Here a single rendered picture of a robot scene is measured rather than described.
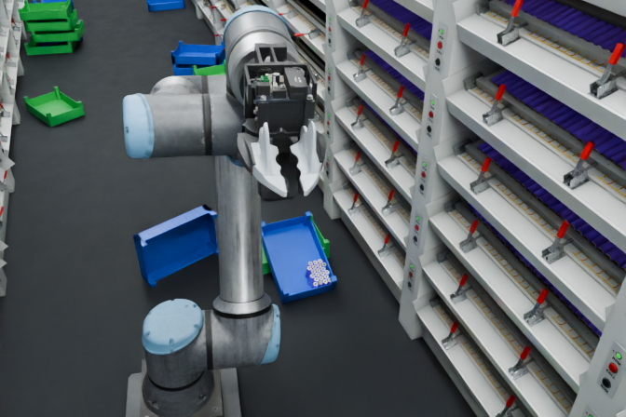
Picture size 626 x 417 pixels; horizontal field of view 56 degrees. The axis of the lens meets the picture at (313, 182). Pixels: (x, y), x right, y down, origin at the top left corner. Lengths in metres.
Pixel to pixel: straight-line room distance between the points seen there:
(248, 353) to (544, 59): 0.96
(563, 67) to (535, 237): 0.38
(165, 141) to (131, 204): 1.87
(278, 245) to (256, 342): 0.77
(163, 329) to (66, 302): 0.85
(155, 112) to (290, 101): 0.27
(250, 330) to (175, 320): 0.18
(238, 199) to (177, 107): 0.61
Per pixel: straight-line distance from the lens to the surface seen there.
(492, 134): 1.36
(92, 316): 2.22
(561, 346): 1.41
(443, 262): 1.80
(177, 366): 1.53
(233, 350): 1.51
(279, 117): 0.61
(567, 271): 1.30
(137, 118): 0.83
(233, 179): 1.40
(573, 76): 1.18
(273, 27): 0.76
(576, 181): 1.21
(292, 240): 2.24
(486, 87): 1.46
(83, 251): 2.50
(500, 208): 1.43
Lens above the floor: 1.52
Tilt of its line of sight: 34 degrees down
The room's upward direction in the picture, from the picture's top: straight up
